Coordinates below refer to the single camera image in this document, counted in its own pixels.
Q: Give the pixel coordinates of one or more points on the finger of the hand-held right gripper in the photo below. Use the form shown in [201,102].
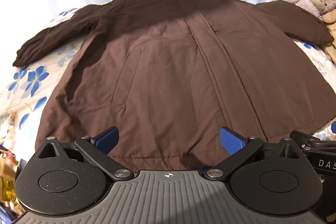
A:
[307,138]

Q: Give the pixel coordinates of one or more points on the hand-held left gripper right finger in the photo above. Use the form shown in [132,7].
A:
[231,141]

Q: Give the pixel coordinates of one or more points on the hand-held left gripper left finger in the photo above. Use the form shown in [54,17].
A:
[107,136]

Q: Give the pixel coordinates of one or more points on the brown jacket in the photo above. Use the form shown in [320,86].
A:
[168,77]

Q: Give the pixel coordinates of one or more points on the blue floral bedsheet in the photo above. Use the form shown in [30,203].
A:
[31,77]

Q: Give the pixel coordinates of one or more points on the tan plush toy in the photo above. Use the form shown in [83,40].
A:
[331,29]

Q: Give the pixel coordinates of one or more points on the colourful clutter pile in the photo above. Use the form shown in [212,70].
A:
[6,182]

